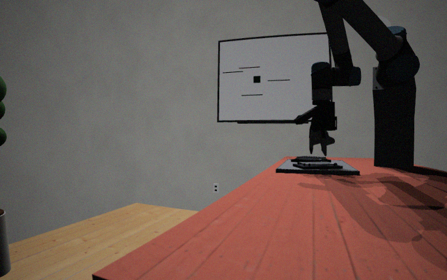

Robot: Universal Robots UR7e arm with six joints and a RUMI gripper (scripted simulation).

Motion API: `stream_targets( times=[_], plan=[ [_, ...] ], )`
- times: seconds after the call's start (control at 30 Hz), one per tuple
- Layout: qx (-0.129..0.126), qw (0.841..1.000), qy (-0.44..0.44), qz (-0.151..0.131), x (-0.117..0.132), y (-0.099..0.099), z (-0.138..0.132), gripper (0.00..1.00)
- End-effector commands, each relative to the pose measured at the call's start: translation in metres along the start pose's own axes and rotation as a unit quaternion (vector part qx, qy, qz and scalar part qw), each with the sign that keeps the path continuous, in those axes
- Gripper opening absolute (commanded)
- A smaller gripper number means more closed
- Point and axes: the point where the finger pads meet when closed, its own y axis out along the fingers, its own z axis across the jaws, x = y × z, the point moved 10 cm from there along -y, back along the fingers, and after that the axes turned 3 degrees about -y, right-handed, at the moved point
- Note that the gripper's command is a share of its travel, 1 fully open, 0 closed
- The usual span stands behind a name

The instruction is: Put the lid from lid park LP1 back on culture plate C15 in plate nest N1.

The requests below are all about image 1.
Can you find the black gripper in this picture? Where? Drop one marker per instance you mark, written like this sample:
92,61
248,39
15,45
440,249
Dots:
321,123

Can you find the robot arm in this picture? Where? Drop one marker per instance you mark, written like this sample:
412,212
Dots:
397,61

